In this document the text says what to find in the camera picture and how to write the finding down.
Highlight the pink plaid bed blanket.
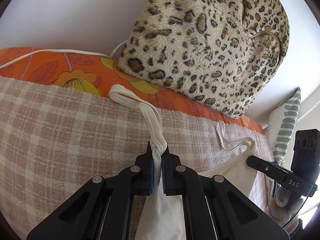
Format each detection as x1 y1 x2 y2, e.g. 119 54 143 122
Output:
0 76 276 240

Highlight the leopard print pillow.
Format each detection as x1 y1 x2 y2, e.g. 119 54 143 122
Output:
118 0 290 119

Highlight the green striped white cushion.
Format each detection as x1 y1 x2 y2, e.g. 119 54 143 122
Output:
266 87 301 167

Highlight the white cord on bed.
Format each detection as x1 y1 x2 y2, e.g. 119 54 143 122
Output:
0 39 130 69

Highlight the right hand in grey glove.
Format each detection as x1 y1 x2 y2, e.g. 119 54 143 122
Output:
265 187 304 228

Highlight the orange floral bed sheet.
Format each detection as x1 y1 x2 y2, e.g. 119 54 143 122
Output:
1 47 263 133

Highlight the white camisole top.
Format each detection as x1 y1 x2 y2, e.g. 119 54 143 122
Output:
108 85 257 239

